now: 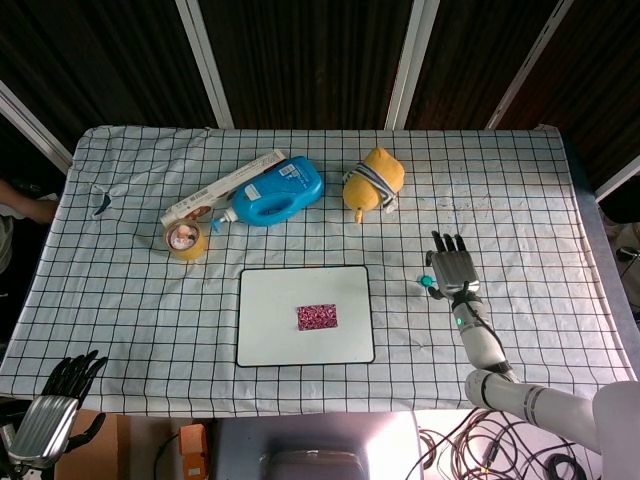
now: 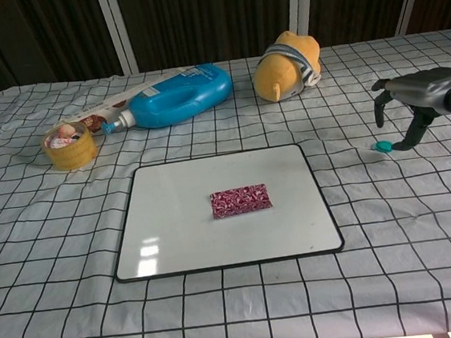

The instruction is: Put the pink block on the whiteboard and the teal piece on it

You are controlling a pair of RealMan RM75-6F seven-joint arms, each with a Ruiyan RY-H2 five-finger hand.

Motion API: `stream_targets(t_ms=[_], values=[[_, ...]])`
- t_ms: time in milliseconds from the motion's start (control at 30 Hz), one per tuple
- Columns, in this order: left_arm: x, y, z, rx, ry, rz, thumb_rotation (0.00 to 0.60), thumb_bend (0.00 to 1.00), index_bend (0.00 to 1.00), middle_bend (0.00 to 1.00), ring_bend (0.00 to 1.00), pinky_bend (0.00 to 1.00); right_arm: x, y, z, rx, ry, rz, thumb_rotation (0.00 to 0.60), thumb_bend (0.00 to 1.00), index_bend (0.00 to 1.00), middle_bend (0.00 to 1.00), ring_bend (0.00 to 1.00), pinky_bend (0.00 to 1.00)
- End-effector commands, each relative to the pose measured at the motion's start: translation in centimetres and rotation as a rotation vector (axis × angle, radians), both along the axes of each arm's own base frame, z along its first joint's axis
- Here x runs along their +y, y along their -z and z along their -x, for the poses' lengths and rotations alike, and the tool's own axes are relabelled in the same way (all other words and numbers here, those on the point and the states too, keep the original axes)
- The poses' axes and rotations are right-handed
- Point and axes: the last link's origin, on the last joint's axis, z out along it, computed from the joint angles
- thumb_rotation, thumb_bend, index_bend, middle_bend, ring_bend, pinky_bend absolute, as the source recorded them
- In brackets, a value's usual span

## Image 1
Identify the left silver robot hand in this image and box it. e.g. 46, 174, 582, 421
7, 349, 109, 469

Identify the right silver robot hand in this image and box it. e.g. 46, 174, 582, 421
425, 230, 482, 304

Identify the white black checkered tablecloth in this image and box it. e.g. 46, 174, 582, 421
0, 124, 632, 419

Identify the white board with black rim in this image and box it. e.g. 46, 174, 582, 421
235, 264, 376, 369

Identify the black coiled cable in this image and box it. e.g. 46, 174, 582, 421
544, 442, 601, 480

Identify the yellow tape roll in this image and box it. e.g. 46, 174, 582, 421
164, 218, 209, 263

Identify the long white cardboard box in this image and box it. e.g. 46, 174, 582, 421
160, 149, 287, 227

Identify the brown cardboard box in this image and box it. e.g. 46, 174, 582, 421
53, 412, 131, 480

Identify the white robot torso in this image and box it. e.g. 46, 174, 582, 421
592, 380, 640, 480

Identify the orange box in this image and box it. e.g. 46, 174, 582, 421
179, 423, 210, 479

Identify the white metal frame post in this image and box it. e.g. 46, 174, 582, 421
594, 154, 640, 202
0, 79, 74, 174
485, 0, 576, 130
384, 0, 441, 130
174, 0, 235, 130

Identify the yellow plush toy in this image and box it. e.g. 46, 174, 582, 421
342, 147, 406, 224

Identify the blue detergent bottle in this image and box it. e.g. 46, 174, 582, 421
209, 155, 326, 236

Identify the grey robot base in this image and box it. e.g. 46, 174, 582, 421
214, 412, 426, 480

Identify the reddish brown cable tangle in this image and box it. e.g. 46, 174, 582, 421
404, 407, 601, 480

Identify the person forearm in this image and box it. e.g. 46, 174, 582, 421
0, 179, 60, 224

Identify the small pink patterned packet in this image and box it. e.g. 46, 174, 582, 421
296, 302, 341, 332

